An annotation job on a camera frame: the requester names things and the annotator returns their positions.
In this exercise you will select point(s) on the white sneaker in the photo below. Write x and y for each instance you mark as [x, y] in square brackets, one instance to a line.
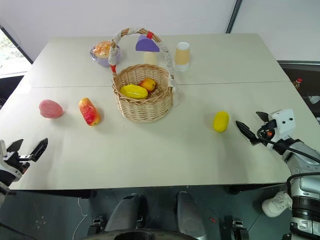
[276, 203]

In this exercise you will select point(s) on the bottle with red cap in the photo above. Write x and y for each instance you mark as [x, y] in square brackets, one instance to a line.
[297, 84]

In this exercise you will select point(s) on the dark slanted pole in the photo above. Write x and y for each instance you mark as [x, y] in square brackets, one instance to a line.
[233, 16]

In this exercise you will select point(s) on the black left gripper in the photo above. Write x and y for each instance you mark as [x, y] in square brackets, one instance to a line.
[18, 161]

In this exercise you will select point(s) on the long red yellow mango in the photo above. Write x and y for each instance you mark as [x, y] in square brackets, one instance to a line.
[89, 112]

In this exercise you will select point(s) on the pink bumpy fruit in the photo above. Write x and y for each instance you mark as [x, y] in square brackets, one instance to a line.
[50, 109]

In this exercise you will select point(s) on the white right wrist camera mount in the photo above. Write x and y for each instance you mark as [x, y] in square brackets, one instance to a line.
[283, 121]

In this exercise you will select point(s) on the yellow lemon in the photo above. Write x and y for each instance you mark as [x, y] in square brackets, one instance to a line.
[221, 121]

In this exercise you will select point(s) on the tan paper cup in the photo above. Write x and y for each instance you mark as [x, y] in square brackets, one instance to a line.
[182, 57]

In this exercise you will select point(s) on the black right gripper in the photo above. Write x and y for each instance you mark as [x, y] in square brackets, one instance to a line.
[265, 136]

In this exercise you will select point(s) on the bread roll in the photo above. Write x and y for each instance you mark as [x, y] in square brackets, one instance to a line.
[102, 49]

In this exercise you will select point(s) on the small red yellow peach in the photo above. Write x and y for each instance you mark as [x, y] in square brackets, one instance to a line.
[148, 84]

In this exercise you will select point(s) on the purple bowl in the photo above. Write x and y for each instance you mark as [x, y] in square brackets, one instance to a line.
[103, 62]

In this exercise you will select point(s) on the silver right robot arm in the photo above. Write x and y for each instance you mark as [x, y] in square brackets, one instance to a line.
[305, 175]

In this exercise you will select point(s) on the purple cap toy mushroom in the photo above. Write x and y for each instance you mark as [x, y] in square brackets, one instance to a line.
[147, 45]

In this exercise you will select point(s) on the yellow mango in basket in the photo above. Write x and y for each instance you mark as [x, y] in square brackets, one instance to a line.
[133, 92]

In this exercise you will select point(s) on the dark rounded grey shape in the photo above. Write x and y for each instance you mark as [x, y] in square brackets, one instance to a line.
[191, 215]
[125, 212]

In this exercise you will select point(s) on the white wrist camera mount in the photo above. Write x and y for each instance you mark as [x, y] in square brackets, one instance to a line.
[283, 121]
[3, 152]

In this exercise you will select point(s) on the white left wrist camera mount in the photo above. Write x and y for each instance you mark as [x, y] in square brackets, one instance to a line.
[3, 152]

